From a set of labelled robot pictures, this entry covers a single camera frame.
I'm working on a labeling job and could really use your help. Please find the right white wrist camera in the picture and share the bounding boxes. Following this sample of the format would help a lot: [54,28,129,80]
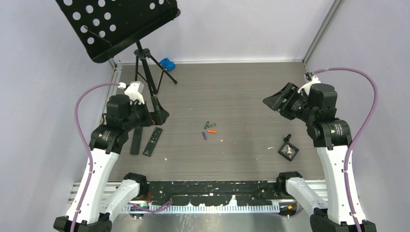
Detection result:
[297,72,321,96]

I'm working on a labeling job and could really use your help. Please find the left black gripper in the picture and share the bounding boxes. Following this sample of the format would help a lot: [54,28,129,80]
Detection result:
[123,96,169,131]

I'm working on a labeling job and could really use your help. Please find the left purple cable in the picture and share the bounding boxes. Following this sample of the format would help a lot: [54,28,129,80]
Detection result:
[69,82,127,232]

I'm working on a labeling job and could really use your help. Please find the small black square frame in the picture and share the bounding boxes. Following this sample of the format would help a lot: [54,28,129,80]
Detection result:
[278,143,299,161]

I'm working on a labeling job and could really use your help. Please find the black tripod stand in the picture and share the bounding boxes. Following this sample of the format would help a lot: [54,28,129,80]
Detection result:
[134,41,178,96]

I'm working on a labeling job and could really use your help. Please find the blue plastic object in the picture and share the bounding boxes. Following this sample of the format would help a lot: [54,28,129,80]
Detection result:
[160,58,176,71]

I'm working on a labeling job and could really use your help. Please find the black remote control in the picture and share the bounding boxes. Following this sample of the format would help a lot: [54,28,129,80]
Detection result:
[130,127,143,155]
[143,127,163,157]

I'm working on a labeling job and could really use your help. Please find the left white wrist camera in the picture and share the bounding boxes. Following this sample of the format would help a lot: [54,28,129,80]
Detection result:
[124,81,145,105]

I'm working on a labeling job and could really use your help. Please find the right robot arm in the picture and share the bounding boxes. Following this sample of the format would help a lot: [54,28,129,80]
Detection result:
[263,83,377,232]

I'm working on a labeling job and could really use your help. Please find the black perforated music stand desk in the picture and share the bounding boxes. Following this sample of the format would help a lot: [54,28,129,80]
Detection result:
[56,0,180,63]

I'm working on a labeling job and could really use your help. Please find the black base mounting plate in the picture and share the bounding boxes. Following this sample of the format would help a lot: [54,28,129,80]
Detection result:
[137,180,290,206]

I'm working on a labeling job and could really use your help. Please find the small black peg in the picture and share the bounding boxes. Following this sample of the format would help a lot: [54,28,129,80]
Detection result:
[283,134,292,143]

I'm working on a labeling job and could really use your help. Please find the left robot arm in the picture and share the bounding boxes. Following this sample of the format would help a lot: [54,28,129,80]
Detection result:
[53,94,169,232]

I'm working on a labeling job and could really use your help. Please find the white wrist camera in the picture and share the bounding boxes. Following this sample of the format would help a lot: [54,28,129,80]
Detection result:
[297,72,321,96]
[124,81,145,105]

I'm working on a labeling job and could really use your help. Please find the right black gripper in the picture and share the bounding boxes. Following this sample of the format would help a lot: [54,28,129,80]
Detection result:
[263,82,316,123]

